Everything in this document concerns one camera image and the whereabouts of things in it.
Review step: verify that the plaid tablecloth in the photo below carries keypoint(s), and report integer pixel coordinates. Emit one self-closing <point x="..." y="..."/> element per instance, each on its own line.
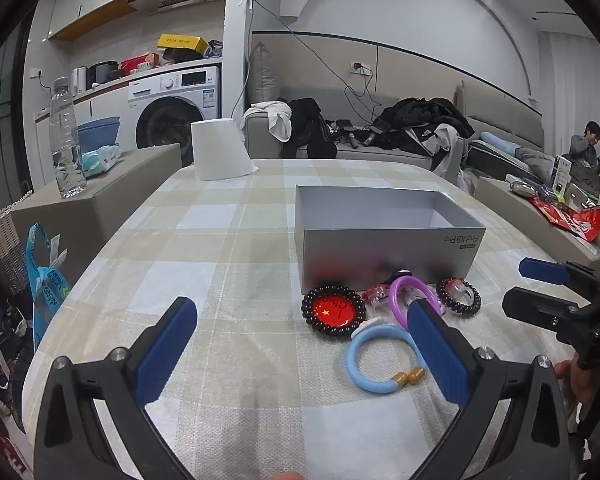
<point x="220" y="240"/>

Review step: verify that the grey cardboard box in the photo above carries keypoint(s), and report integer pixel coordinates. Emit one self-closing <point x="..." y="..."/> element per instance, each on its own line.
<point x="380" y="250"/>

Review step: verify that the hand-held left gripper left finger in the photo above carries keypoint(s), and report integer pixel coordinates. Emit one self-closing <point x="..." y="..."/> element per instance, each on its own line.
<point x="165" y="350"/>

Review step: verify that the dark glass door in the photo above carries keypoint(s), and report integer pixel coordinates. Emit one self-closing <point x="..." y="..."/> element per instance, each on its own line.
<point x="5" y="110"/>

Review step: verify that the red box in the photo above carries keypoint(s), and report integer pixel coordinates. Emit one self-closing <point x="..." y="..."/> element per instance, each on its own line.
<point x="137" y="65"/>

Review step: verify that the black and white jacket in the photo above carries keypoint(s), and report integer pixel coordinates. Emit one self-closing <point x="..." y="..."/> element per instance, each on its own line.
<point x="420" y="120"/>

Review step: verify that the light blue pillow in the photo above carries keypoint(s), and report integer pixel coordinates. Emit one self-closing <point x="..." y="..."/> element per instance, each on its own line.
<point x="497" y="141"/>

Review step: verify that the wicker basket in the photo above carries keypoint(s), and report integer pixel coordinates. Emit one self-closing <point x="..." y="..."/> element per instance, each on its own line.
<point x="2" y="245"/>

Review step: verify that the white paper towel roll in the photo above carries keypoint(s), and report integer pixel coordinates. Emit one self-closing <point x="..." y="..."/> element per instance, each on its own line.
<point x="220" y="150"/>

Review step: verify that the white washing machine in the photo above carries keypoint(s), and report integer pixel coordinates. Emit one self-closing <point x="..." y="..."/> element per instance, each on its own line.
<point x="170" y="115"/>

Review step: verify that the clear water bottle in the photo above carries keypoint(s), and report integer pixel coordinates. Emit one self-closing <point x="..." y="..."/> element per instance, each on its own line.
<point x="66" y="150"/>

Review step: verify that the wall socket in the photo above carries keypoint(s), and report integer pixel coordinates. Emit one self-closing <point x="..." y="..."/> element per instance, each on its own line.
<point x="361" y="67"/>

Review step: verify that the red plastic packaging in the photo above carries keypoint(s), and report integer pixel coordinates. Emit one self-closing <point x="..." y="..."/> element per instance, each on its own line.
<point x="575" y="220"/>

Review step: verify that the large cardboard box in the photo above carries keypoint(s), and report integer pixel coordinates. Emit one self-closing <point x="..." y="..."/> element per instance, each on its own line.
<point x="120" y="190"/>

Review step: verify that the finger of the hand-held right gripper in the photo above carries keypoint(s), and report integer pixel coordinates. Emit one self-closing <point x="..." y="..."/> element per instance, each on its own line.
<point x="542" y="270"/>
<point x="540" y="312"/>

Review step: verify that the wet wipes pack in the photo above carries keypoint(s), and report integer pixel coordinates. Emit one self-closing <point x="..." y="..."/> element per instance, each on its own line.
<point x="100" y="157"/>

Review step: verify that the grey sofa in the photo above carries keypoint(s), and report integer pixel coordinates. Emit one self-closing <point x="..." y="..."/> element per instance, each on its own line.
<point x="360" y="152"/>

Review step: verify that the yellow box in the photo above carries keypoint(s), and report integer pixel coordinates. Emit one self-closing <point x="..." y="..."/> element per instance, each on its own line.
<point x="180" y="42"/>

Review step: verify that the person's right hand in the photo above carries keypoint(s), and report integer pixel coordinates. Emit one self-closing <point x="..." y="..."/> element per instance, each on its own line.
<point x="580" y="390"/>

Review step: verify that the black garment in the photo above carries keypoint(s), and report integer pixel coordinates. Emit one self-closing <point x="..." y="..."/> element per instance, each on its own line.
<point x="310" y="125"/>

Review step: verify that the white kettle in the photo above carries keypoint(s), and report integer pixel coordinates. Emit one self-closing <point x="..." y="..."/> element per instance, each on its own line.
<point x="79" y="80"/>

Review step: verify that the blue plastic bag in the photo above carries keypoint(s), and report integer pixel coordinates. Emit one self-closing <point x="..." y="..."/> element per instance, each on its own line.
<point x="47" y="285"/>

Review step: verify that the blue plastic basin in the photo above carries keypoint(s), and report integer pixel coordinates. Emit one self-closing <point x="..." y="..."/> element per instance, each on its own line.
<point x="100" y="132"/>

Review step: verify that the white garment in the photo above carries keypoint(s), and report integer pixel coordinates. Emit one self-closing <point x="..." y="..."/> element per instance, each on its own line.
<point x="277" y="120"/>

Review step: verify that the grey pillow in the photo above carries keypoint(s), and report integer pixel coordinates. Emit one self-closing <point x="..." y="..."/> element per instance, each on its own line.
<point x="264" y="77"/>

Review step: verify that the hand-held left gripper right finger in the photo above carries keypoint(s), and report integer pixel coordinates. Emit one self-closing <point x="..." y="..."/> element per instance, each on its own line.
<point x="437" y="355"/>

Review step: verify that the pink translucent toy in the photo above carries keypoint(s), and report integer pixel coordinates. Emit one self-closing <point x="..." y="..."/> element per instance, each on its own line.
<point x="378" y="295"/>

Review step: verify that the red round badge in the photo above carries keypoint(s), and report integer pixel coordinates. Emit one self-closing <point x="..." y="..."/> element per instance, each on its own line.
<point x="332" y="310"/>

